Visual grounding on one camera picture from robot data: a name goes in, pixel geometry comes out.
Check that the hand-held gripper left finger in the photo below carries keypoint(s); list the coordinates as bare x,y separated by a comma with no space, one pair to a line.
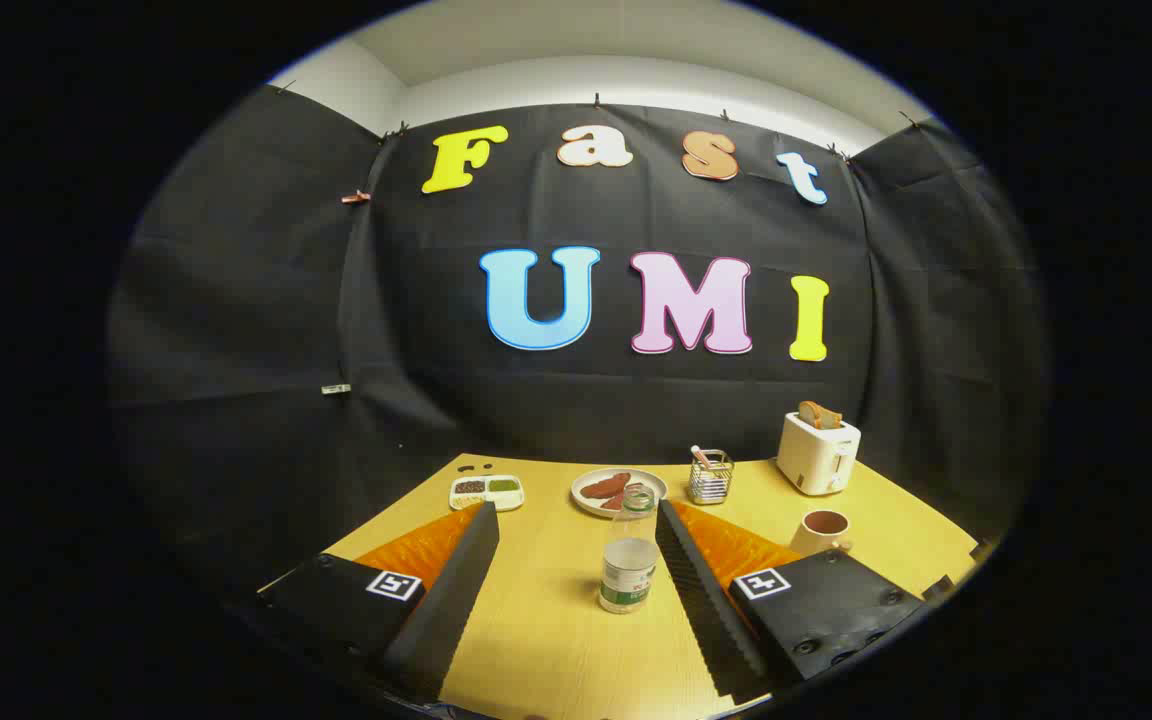
451,600

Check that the black backdrop cloth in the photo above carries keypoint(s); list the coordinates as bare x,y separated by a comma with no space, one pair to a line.
236,300

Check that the white toaster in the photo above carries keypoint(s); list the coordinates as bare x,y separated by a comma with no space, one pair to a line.
816,460

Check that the round white plate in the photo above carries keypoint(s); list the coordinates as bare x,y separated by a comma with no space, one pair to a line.
586,497

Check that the wooden table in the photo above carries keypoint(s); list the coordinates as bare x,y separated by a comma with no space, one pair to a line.
546,650

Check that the clear plastic juice bottle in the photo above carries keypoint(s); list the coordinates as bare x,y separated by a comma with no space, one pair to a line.
628,570

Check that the orange clip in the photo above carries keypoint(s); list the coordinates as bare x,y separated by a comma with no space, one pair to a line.
356,197

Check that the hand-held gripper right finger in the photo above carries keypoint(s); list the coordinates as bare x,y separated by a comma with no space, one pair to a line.
701,610

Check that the toasted bread slice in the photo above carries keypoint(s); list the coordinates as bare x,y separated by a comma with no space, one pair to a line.
808,414
831,420

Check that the pink stick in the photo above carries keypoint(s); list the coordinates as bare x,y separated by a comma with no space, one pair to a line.
701,456

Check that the white divided condiment tray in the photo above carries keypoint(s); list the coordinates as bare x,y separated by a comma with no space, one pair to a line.
486,493

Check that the red meat piece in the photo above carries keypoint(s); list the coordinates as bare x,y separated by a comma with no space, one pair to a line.
604,485
614,502

